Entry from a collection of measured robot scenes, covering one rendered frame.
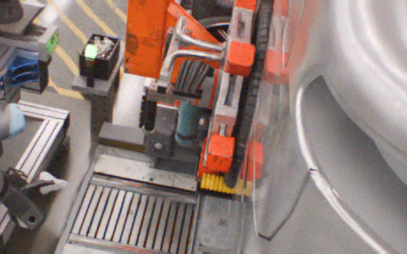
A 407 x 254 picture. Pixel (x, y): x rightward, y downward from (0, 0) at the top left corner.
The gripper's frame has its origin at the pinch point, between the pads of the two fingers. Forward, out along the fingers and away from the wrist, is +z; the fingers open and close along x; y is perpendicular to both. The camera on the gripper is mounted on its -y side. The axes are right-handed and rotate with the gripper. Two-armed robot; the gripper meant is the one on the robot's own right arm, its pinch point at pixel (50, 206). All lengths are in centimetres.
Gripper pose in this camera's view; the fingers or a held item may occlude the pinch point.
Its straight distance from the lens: 141.5
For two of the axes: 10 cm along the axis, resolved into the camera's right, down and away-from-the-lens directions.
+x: -6.6, 7.5, 0.0
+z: 3.5, 3.1, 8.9
